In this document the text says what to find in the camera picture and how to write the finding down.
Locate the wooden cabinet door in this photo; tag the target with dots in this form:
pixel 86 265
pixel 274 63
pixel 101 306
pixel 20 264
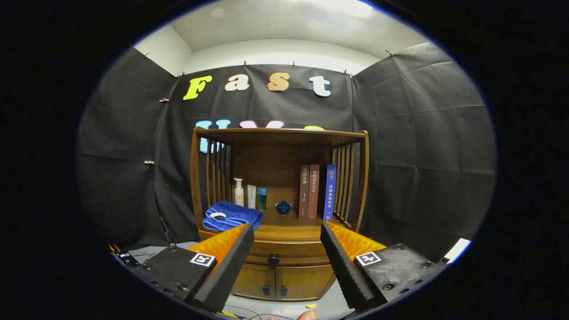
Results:
pixel 253 280
pixel 304 282

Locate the dark brown book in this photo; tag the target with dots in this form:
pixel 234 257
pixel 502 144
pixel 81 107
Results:
pixel 304 195

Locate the blue book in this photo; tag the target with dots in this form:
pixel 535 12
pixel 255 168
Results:
pixel 330 195

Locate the wooden countertop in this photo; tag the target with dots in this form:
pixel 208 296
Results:
pixel 284 226

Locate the blue folded towel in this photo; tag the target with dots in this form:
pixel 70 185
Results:
pixel 231 215

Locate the white green tube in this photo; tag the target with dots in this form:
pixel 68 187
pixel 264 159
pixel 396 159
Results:
pixel 251 198

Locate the white pump bottle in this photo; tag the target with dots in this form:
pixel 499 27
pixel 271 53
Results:
pixel 239 195

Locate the white floor appliance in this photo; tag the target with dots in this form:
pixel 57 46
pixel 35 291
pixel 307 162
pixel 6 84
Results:
pixel 458 250

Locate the brown wooden drawer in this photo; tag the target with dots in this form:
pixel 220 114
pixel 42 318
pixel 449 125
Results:
pixel 295 251

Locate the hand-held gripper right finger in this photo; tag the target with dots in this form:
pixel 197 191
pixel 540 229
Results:
pixel 344 271

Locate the brown wooden cabinet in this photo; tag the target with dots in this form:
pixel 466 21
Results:
pixel 275 160

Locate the reddish brown book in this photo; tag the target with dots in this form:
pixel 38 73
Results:
pixel 314 195

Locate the black round drawer knob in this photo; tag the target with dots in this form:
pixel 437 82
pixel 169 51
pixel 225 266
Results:
pixel 273 259

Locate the blue lidded teacup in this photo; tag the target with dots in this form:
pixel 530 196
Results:
pixel 283 208

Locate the teal capped bottle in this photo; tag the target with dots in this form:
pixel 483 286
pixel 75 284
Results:
pixel 262 199

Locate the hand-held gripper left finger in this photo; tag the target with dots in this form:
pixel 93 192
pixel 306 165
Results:
pixel 231 271

